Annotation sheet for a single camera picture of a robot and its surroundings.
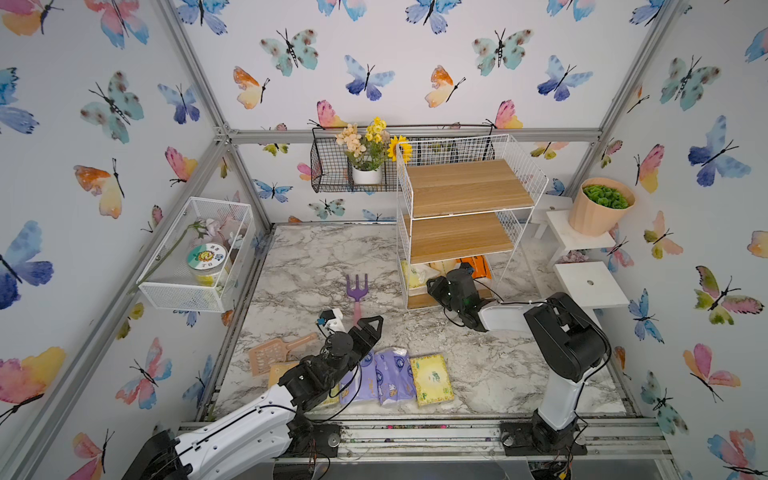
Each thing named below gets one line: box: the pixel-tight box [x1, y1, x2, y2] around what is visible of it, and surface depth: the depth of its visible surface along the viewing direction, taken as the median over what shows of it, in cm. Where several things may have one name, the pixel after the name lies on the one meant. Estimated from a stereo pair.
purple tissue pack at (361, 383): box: [340, 350, 379, 405], surface depth 79 cm
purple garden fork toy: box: [346, 273, 369, 326], surface depth 103 cm
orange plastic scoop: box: [249, 333, 318, 376], surface depth 90 cm
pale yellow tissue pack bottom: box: [401, 260, 440, 288], surface depth 101 cm
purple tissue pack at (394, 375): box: [374, 347, 417, 404], surface depth 82 cm
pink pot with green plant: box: [568, 177, 636, 236], surface depth 82 cm
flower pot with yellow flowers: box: [336, 116, 413, 185], surface depth 86 cm
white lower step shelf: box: [553, 261, 630, 325], surface depth 87 cm
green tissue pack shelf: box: [410, 354, 454, 406], surface depth 80 cm
